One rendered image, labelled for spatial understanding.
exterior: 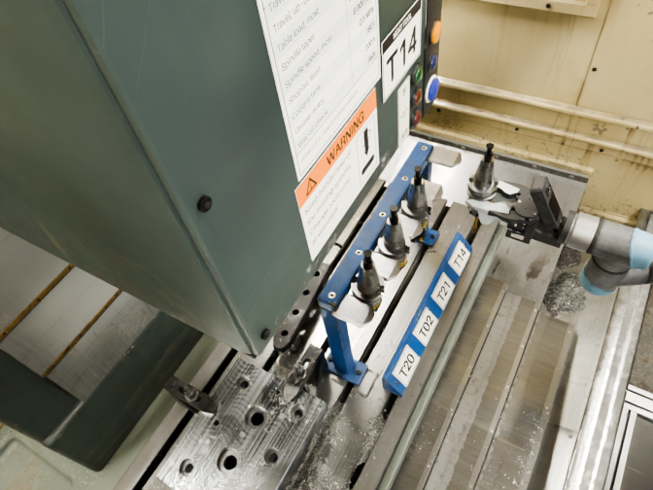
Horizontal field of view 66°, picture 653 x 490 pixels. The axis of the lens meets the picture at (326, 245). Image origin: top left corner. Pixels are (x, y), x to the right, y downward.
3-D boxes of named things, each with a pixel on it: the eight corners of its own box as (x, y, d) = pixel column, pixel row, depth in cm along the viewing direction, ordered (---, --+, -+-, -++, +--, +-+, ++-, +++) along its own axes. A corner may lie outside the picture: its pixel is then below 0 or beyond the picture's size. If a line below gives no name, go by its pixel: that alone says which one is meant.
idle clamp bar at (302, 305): (334, 278, 135) (331, 264, 130) (290, 362, 121) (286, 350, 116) (317, 272, 136) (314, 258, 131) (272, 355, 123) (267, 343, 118)
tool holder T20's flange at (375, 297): (360, 273, 98) (360, 266, 96) (389, 283, 97) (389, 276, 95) (347, 298, 95) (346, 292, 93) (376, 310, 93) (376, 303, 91)
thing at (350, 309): (379, 308, 92) (379, 305, 92) (366, 332, 90) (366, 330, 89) (346, 294, 95) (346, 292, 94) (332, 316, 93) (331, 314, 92)
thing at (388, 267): (404, 263, 98) (404, 262, 97) (393, 284, 95) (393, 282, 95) (372, 252, 100) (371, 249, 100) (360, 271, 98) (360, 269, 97)
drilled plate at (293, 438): (327, 409, 109) (326, 402, 105) (254, 544, 95) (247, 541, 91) (244, 365, 118) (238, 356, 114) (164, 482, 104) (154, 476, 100)
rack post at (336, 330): (368, 367, 118) (360, 302, 95) (358, 386, 116) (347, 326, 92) (331, 349, 122) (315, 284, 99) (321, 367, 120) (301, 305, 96)
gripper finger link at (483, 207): (461, 225, 110) (504, 231, 108) (464, 207, 105) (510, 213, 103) (463, 214, 112) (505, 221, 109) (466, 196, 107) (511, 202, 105)
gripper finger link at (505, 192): (471, 196, 114) (508, 216, 110) (475, 178, 110) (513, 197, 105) (479, 189, 116) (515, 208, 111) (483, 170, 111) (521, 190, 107)
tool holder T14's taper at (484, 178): (473, 173, 107) (477, 150, 102) (495, 176, 106) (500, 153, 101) (470, 188, 105) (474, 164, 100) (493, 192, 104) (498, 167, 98)
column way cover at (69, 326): (204, 262, 143) (126, 118, 102) (84, 409, 120) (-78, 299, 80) (191, 257, 145) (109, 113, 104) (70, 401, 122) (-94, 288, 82)
